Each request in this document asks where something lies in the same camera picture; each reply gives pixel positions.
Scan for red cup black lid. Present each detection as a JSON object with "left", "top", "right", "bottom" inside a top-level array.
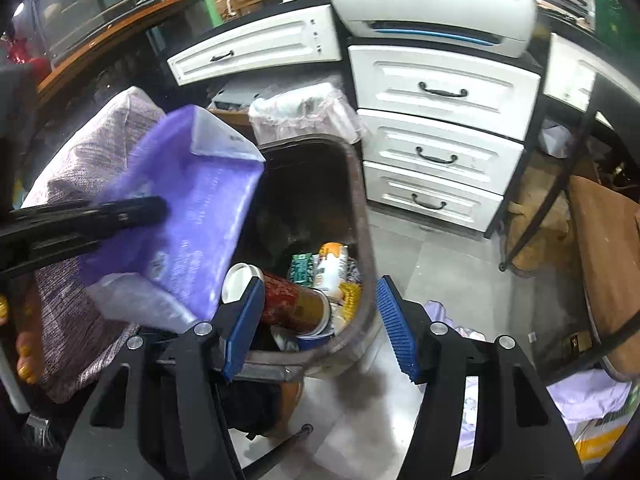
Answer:
[{"left": 221, "top": 262, "right": 331, "bottom": 336}]

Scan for purple plastic bag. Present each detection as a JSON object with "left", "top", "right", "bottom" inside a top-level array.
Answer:
[{"left": 80, "top": 105, "right": 265, "bottom": 334}]

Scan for green white milk carton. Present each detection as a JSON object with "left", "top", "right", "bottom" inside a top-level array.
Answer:
[{"left": 288, "top": 254, "right": 318, "bottom": 287}]

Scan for white orange plastic bottle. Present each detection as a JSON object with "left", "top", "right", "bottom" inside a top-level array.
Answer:
[{"left": 314, "top": 242, "right": 348, "bottom": 302}]

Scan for yellow foam fruit net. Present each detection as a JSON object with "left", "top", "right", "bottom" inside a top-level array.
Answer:
[{"left": 340, "top": 282, "right": 362, "bottom": 323}]

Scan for dark trash bin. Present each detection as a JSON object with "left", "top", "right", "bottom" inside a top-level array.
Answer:
[{"left": 233, "top": 134, "right": 381, "bottom": 382}]

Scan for person left hand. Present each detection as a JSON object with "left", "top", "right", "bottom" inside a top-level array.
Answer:
[{"left": 1, "top": 273, "right": 44, "bottom": 385}]

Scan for purple woven tablecloth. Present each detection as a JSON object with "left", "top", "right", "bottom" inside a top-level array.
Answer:
[{"left": 25, "top": 86, "right": 165, "bottom": 404}]

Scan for wooden curved shelf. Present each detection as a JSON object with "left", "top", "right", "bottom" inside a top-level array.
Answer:
[{"left": 37, "top": 0, "right": 198, "bottom": 108}]

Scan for red vase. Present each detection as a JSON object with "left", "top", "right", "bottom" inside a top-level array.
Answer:
[{"left": 2, "top": 36, "right": 51, "bottom": 82}]

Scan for white lace covered bin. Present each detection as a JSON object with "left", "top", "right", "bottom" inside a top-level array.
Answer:
[{"left": 247, "top": 81, "right": 369, "bottom": 144}]

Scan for white drawer cabinet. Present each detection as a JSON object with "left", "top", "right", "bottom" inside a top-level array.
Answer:
[{"left": 348, "top": 41, "right": 542, "bottom": 236}]

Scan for green bottle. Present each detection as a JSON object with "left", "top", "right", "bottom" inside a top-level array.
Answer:
[{"left": 204, "top": 0, "right": 224, "bottom": 27}]

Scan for white long drawer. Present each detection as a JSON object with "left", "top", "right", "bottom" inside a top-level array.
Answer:
[{"left": 167, "top": 4, "right": 342, "bottom": 86}]

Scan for white printer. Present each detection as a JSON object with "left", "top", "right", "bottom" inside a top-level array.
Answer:
[{"left": 331, "top": 0, "right": 537, "bottom": 58}]

